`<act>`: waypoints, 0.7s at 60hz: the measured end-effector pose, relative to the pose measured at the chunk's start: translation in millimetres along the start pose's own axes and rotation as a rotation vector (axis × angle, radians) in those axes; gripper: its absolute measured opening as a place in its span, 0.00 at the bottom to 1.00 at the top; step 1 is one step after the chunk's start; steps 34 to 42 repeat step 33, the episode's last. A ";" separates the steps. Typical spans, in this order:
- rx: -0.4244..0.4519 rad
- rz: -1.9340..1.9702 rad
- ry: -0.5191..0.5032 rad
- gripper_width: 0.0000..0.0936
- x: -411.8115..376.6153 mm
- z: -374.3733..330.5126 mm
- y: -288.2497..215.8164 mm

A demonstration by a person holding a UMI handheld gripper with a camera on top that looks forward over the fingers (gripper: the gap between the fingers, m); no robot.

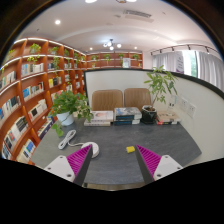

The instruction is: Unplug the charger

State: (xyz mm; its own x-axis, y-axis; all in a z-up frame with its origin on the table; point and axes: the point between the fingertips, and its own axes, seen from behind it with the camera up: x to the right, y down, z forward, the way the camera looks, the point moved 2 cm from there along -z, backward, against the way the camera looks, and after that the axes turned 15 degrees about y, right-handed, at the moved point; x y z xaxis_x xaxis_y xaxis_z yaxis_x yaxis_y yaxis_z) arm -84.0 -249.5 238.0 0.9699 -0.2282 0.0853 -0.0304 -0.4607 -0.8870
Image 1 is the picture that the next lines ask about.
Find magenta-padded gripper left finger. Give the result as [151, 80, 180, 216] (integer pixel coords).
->
[44, 144, 94, 187]

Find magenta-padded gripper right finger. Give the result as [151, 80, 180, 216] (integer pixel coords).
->
[134, 144, 184, 185]

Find yellow charger block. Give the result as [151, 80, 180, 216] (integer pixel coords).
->
[125, 145, 137, 155]

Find round white power strip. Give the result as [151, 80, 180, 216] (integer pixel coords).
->
[80, 141, 100, 159]

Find red book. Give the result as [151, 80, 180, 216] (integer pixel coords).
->
[155, 119, 179, 126]

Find thin white book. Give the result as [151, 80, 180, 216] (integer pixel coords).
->
[83, 119, 112, 127]

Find leafy plant in white pot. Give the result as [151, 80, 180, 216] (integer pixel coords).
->
[48, 89, 94, 138]

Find thin dark blue book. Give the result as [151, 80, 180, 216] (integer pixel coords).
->
[113, 118, 141, 127]

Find tall plant in black pot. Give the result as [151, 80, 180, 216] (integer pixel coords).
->
[140, 64, 179, 125]

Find beige book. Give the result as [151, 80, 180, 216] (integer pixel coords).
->
[156, 110, 183, 123]

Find large white book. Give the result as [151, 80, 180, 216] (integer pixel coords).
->
[90, 110, 114, 123]

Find thick dark blue book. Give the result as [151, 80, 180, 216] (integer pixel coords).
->
[113, 106, 143, 122]

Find tan padded chair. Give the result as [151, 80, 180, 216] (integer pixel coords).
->
[91, 89, 124, 112]
[123, 87, 153, 109]

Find orange wooden bookshelf unit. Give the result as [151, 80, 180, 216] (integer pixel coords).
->
[0, 37, 88, 165]

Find white framed sign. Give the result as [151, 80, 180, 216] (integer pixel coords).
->
[121, 57, 132, 69]

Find white curtains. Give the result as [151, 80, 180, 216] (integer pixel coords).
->
[151, 50, 224, 91]

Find ceiling chandelier lamp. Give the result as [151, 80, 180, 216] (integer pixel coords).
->
[102, 38, 123, 50]

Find recessed ceiling lights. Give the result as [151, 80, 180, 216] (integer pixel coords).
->
[54, 0, 138, 51]

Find ceiling air vent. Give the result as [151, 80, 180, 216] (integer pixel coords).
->
[122, 8, 154, 23]

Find white power cable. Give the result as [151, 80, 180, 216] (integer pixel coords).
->
[57, 129, 84, 151]

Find white wall socket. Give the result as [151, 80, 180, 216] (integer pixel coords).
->
[179, 97, 188, 113]
[187, 102, 197, 119]

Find orange wall shelf with plants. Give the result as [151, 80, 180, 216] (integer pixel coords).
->
[86, 50, 144, 69]

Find ceiling track light rail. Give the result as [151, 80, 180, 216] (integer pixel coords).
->
[149, 43, 211, 56]

